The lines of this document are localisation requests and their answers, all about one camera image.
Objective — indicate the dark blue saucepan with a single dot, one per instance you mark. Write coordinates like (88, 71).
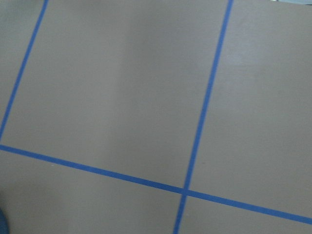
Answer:
(4, 229)

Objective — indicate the brown paper table mat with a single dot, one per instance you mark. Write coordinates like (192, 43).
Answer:
(156, 116)

